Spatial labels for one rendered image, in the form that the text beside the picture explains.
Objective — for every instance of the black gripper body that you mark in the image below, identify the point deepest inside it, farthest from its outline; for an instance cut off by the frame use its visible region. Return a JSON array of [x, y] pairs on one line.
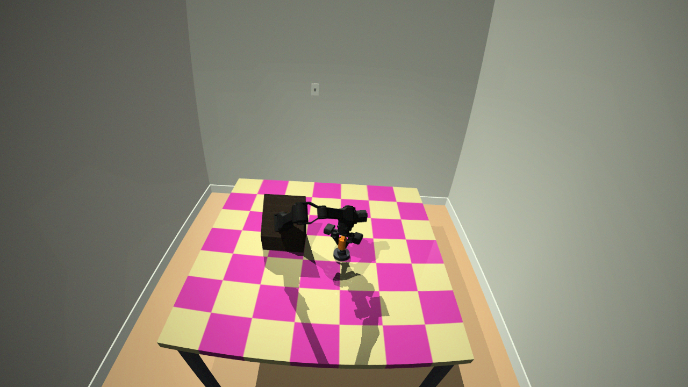
[[344, 231]]

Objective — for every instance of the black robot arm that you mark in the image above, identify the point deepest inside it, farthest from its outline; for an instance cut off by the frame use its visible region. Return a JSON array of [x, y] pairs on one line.
[[347, 215]]

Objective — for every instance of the grey stepped pedestal with shaft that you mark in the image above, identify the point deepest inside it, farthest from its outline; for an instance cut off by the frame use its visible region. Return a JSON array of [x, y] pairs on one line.
[[341, 255]]

